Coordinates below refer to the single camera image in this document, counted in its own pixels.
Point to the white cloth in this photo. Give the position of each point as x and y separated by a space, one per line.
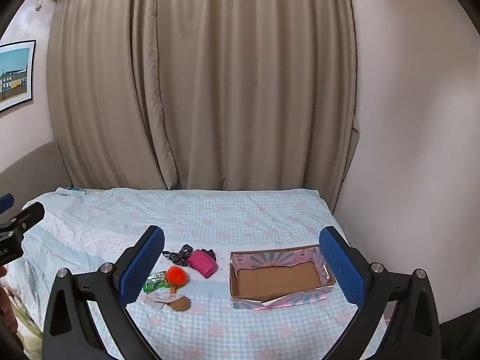
157 299

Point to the framed wall poster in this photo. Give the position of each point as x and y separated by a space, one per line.
15 75

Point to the black patterned sock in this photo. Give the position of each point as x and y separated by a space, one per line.
180 255

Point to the brown fuzzy round pad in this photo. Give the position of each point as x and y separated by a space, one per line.
180 303

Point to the magenta sock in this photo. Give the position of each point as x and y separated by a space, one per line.
202 264

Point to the black balled sock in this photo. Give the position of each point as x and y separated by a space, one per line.
210 253

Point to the blue patterned cloth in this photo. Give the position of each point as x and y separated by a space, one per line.
73 190

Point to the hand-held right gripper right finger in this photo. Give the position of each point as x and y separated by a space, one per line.
341 266

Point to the grey padded headboard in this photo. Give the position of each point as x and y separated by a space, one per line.
30 165

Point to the green snack packet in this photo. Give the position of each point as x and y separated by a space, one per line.
153 282

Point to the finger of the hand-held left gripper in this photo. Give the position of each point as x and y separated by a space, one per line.
5 202
30 213

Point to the checked blue pink bedsheet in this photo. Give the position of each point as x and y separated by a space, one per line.
243 213

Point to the floral bed sheet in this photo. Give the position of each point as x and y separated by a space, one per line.
22 318

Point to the person's left hand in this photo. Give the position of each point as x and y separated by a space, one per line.
4 300

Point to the beige curtain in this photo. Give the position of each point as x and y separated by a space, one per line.
225 82

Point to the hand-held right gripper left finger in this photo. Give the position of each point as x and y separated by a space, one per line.
140 266

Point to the patterned cardboard box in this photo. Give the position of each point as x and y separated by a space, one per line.
277 277

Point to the orange pompom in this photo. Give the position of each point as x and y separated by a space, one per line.
177 275

